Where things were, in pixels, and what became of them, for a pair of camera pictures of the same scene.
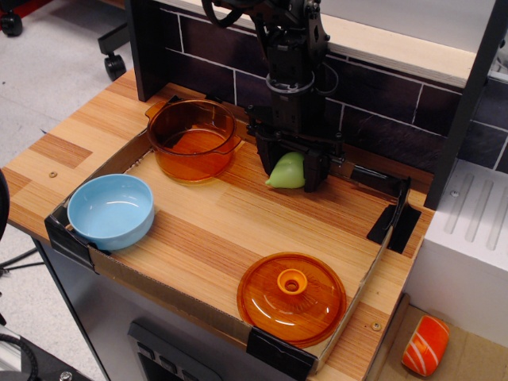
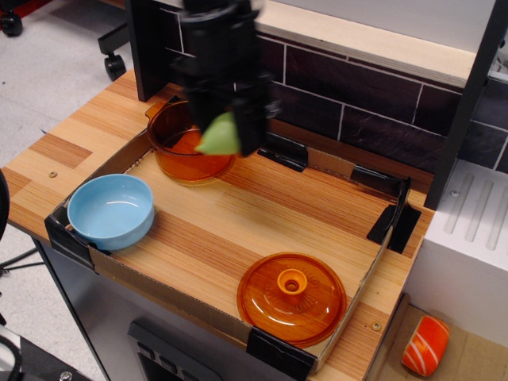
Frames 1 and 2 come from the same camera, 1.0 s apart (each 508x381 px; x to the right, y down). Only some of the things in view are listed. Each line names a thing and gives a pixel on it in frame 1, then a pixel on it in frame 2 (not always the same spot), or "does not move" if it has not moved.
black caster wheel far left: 11,25 does not move
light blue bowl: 110,211 does not move
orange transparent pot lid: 296,298 does not move
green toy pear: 288,172 -> 221,136
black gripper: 297,115 -> 222,75
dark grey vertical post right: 491,41 does not move
